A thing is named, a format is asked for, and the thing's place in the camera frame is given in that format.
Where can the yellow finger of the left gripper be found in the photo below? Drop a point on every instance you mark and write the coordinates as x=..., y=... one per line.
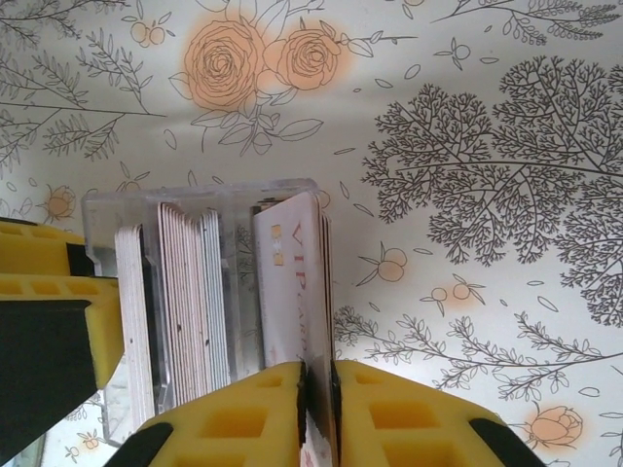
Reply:
x=34, y=253
x=104, y=331

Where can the clear acrylic card stand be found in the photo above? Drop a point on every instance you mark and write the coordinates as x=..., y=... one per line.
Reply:
x=194, y=192

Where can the pale grey card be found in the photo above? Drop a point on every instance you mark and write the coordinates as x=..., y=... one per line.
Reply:
x=216, y=301

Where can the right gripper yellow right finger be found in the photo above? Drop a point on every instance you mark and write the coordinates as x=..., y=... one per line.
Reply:
x=414, y=428

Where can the floral table cover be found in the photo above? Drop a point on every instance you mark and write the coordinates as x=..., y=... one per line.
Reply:
x=438, y=97

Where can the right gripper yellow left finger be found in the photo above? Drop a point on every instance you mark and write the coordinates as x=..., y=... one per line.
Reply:
x=233, y=428

